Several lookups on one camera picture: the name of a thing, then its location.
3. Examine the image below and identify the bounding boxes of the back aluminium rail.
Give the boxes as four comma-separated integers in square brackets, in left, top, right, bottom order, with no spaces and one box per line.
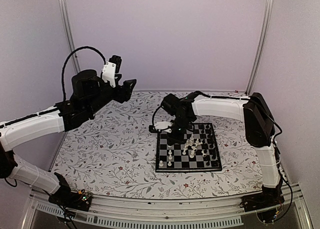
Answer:
[84,88,248,94]

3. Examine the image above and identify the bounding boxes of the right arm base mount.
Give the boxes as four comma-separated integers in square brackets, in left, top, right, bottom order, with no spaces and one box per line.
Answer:
[239,186,285,224]

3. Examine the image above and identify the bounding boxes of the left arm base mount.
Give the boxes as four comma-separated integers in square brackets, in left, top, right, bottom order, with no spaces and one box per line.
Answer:
[48,172,93,212]

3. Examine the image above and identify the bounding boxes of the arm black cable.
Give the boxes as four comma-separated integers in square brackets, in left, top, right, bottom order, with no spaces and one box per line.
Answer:
[264,113,294,215]
[61,46,107,102]

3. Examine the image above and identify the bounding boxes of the right aluminium frame post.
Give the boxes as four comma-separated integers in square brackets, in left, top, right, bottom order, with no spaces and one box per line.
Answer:
[245,0,274,95]

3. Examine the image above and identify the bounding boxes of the black and white chess board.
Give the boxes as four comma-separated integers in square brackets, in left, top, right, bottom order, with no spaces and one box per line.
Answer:
[155,123,222,173]

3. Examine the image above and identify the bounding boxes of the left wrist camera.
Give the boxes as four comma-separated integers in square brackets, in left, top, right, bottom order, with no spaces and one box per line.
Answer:
[71,55,122,88]

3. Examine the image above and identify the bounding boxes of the front aluminium rail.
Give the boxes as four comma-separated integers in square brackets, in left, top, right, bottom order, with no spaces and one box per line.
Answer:
[21,184,313,229]

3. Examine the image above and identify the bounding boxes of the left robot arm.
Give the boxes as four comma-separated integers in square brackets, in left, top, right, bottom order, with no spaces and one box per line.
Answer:
[0,79,137,206]

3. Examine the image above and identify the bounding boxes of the aluminium frame post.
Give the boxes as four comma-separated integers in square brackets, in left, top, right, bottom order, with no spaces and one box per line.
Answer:
[56,0,88,95]
[245,0,274,95]

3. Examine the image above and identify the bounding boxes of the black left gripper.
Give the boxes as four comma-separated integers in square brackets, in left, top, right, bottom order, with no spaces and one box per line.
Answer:
[86,76,136,116]

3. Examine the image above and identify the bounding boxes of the left aluminium frame post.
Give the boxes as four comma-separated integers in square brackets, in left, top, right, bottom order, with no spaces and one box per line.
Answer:
[56,0,88,95]

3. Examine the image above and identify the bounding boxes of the floral patterned table mat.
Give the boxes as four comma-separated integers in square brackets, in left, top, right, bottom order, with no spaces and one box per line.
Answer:
[51,92,263,200]

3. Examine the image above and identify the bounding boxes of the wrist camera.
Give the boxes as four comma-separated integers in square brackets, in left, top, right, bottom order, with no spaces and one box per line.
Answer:
[148,93,184,135]
[71,55,122,88]

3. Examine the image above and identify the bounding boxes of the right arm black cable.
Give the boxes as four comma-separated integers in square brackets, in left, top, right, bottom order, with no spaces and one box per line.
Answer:
[264,113,294,215]

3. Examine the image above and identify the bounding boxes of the aluminium rail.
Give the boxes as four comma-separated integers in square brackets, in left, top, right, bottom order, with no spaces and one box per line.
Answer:
[21,184,313,229]
[84,88,248,94]

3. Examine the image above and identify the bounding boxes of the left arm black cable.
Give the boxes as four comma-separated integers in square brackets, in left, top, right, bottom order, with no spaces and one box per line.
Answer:
[61,46,107,102]

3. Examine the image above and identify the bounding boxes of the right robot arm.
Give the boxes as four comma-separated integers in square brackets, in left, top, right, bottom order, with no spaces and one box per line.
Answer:
[160,91,283,207]

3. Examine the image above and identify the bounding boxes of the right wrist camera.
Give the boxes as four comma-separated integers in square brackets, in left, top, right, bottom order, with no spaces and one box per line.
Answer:
[148,93,184,135]

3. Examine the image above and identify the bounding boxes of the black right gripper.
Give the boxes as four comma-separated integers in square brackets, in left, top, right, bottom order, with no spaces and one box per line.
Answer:
[165,116,192,146]

